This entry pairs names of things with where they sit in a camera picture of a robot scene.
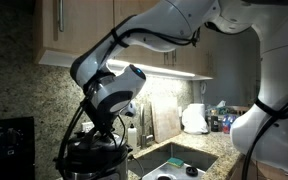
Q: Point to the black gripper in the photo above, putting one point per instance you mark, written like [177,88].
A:
[100,121]

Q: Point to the black rice cooker lid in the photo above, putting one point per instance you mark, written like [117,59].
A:
[94,146]

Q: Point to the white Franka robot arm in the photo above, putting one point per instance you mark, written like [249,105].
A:
[270,140]

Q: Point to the steel and black rice cooker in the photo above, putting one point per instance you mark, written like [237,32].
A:
[97,166]

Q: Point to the white soap bottle black cap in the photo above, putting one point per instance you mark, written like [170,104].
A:
[132,135]

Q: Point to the metal faucet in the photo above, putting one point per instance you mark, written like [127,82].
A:
[142,126]

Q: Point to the wooden cutting board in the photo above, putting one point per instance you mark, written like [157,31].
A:
[165,120]

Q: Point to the green sponge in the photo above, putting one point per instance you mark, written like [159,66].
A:
[175,162]

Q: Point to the stainless steel sink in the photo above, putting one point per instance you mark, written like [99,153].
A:
[184,155]

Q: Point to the under-cabinet light strip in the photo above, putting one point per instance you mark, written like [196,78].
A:
[157,70]

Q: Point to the white plastic bag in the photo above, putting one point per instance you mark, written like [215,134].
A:
[194,125]

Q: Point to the black sink stopper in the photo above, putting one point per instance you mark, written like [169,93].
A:
[192,171]

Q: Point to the white paper towel roll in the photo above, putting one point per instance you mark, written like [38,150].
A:
[197,108]

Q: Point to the black stove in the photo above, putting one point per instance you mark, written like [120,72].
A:
[7,146]

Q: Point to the dark jar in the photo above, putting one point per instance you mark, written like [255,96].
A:
[214,123]

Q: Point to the water bottle pack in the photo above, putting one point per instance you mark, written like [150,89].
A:
[229,124]

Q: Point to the light wooden furniture piece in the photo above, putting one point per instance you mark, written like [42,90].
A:
[242,109]

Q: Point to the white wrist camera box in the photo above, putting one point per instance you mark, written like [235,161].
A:
[130,109]

